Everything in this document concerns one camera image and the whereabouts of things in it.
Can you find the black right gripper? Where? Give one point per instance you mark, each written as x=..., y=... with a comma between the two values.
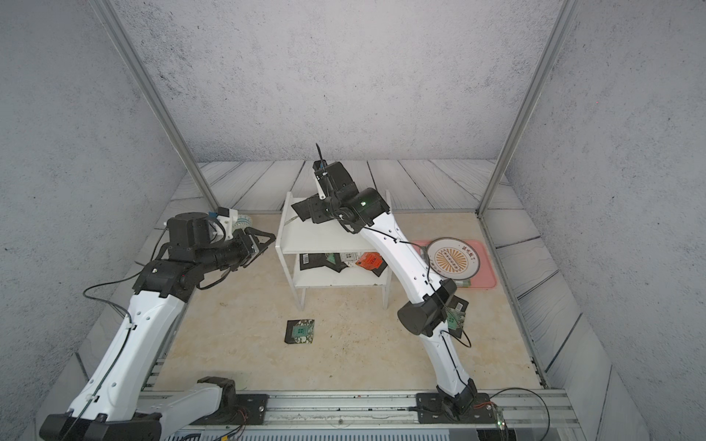
x=314, y=206

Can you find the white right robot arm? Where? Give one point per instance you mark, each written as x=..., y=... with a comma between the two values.
x=425, y=314

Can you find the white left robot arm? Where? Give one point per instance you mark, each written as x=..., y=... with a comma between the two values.
x=108, y=407

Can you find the red tea bag lower shelf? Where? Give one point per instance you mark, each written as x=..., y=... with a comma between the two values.
x=372, y=262

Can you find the small patterned bowl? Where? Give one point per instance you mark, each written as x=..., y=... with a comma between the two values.
x=243, y=222

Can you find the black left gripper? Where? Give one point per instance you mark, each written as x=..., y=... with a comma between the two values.
x=250, y=246

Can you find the right metal frame post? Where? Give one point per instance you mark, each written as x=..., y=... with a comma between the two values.
x=550, y=53

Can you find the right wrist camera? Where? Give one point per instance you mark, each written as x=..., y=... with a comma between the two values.
x=333, y=181

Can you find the white orange pattern plate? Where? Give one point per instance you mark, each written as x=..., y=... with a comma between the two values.
x=454, y=259

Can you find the green label tea bag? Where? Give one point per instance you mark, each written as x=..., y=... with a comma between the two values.
x=455, y=322
x=299, y=332

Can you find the black barcode tea bag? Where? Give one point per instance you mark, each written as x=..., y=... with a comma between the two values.
x=458, y=304

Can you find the left metal frame post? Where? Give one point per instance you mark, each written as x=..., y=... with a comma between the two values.
x=120, y=39

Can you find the metal base rail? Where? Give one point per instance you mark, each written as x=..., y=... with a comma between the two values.
x=512, y=414

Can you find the white tea bag lower shelf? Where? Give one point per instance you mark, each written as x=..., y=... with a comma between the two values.
x=350, y=259

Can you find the white two-tier shelf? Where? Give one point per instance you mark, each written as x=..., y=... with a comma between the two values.
x=296, y=238

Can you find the black barcode bag lower shelf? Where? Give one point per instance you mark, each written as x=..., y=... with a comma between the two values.
x=311, y=261

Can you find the pink tray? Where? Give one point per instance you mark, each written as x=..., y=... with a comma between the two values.
x=485, y=279

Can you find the metal frame post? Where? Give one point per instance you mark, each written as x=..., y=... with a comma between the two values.
x=120, y=39
x=550, y=53

